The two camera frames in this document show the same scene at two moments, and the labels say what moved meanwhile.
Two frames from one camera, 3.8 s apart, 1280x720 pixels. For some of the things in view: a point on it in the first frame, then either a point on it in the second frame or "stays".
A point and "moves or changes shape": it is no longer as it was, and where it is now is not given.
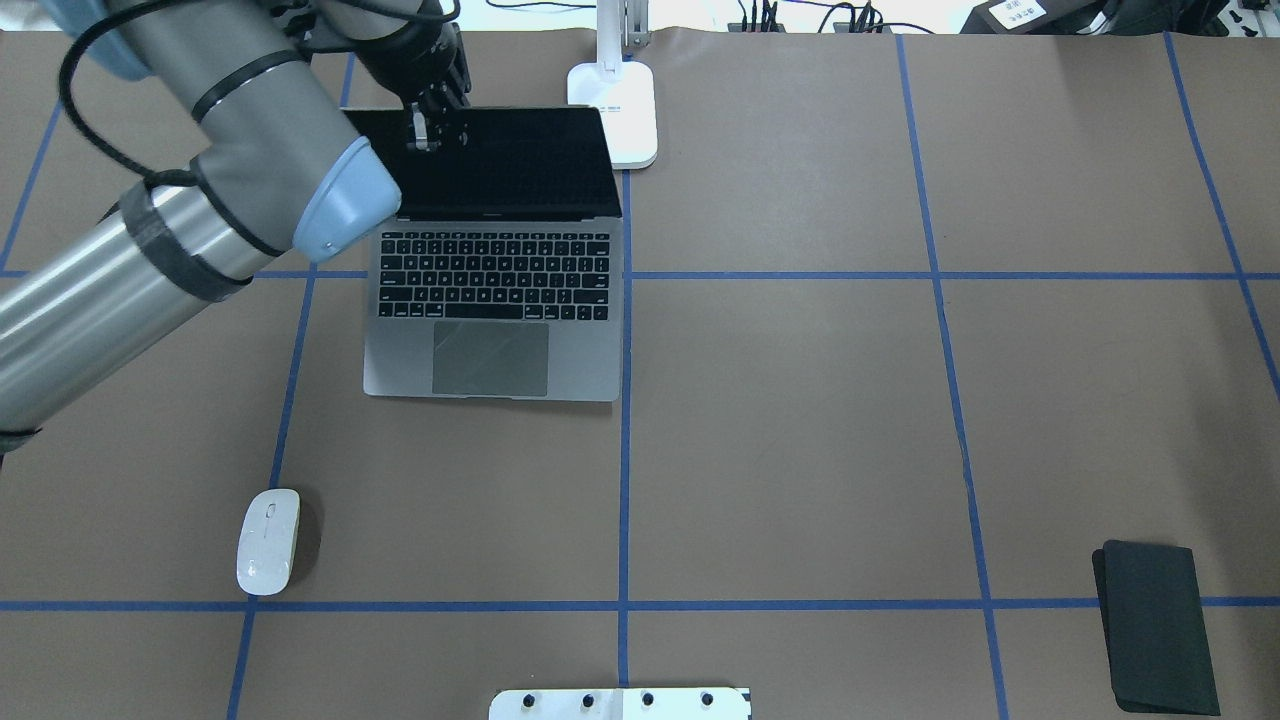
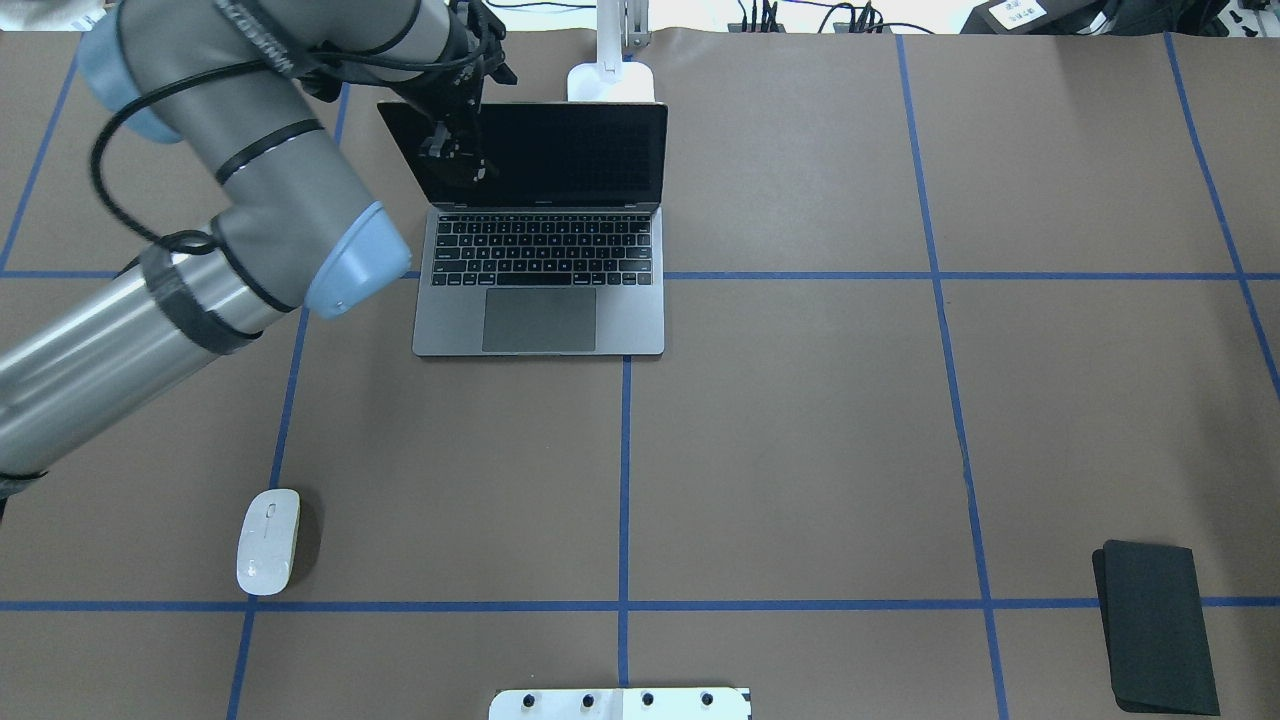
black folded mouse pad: [1157, 638] stays
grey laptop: [503, 274] moves or changes shape
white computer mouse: [267, 540] stays
